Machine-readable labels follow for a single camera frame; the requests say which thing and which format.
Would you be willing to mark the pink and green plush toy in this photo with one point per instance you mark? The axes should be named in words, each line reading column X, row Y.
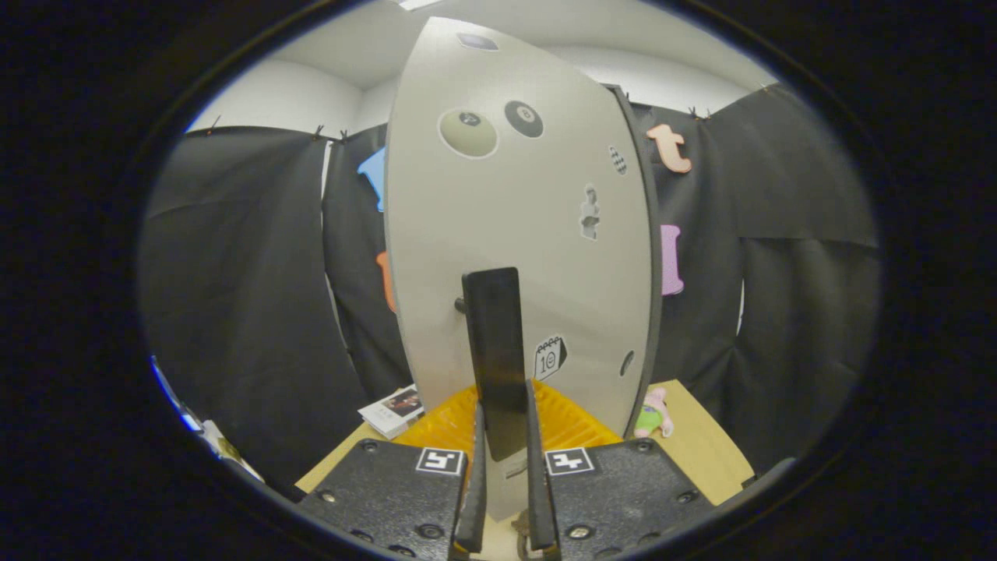
column 653, row 421

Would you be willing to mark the grey shoe cabinet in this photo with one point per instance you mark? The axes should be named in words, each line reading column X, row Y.
column 657, row 296

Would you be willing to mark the blue and white object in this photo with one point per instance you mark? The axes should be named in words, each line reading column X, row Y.
column 218, row 444

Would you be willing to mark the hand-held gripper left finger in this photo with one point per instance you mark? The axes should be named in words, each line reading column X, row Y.
column 389, row 491

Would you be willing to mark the long ceiling light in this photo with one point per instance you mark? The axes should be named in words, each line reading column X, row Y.
column 417, row 3

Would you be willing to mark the white book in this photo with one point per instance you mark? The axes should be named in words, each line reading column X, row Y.
column 393, row 409

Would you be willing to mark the black backdrop cloth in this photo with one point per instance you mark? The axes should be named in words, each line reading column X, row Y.
column 794, row 327

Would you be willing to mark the grey shoe cabinet door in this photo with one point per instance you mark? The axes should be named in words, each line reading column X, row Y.
column 514, row 202

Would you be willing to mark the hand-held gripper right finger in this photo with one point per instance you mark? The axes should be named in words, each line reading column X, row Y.
column 623, row 491

